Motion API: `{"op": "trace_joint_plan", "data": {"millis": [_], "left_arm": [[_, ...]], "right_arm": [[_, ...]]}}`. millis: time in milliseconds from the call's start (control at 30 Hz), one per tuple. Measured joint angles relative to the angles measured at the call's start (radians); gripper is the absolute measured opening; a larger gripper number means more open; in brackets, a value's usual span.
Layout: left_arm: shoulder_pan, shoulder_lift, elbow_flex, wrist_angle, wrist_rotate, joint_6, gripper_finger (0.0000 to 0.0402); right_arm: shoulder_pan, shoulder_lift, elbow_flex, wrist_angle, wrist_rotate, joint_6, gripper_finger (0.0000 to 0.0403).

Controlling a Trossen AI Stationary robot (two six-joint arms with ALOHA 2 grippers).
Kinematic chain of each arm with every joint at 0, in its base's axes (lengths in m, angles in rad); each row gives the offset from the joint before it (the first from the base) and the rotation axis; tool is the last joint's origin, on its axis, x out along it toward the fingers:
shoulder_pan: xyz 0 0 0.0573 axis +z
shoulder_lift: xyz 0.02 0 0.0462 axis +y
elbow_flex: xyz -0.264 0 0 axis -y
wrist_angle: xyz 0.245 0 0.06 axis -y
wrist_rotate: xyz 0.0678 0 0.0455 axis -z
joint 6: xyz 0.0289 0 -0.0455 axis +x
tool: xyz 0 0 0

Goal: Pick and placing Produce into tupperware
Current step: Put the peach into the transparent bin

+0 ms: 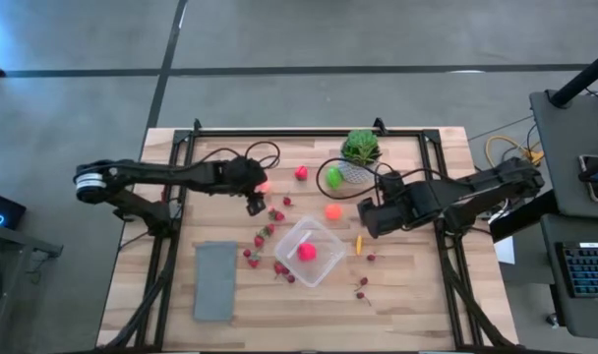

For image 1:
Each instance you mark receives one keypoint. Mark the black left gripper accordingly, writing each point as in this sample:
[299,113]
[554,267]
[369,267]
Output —
[240,176]

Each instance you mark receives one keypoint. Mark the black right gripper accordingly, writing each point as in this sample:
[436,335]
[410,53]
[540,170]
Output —
[385,216]

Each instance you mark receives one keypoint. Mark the pink toy peach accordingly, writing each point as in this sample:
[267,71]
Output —
[263,187]

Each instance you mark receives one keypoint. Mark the small red strawberry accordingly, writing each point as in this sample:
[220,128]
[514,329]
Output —
[286,200]

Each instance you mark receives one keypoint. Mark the small yellow pepper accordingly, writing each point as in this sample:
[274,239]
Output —
[359,244]

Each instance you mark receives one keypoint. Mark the orange toy fruit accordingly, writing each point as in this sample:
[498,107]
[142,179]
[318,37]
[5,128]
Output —
[333,211]

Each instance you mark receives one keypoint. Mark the green toy fruit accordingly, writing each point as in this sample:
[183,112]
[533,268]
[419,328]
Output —
[334,177]

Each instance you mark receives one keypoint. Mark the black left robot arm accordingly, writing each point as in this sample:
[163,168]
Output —
[181,174]

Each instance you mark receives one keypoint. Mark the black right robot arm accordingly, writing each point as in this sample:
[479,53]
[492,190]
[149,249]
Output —
[496,177]

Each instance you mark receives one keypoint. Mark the clear plastic tupperware container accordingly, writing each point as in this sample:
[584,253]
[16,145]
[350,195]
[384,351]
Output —
[328,246]

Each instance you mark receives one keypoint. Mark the large red strawberry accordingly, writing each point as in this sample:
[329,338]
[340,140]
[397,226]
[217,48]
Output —
[301,172]

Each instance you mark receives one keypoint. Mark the red toy apple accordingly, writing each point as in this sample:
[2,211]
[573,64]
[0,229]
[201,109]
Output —
[306,252]

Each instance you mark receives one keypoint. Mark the potted green succulent plant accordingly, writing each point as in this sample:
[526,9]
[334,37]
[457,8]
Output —
[360,147]

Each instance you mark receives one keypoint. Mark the grey folded cloth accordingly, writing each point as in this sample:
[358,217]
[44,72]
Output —
[215,280]

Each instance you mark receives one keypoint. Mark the white paper sheet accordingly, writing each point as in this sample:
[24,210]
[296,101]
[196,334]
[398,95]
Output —
[504,251]

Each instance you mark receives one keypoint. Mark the black desk beam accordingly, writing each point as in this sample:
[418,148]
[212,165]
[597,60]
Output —
[520,216]

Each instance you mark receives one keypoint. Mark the grey desk with pole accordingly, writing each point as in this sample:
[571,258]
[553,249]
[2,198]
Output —
[564,147]

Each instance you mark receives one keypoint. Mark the grey desk with keyboard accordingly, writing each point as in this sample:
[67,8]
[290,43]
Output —
[559,314]

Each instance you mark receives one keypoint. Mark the backlit black keyboard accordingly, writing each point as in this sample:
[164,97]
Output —
[589,270]

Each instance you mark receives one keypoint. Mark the smartphone with white case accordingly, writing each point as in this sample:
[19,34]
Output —
[596,187]

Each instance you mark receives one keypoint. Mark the black round pole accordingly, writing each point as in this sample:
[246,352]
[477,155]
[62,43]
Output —
[579,78]

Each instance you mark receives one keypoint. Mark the grey metal stand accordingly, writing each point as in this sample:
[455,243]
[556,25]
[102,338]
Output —
[18,241]

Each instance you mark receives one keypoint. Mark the black device with blue light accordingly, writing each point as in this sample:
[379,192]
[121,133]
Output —
[1,211]

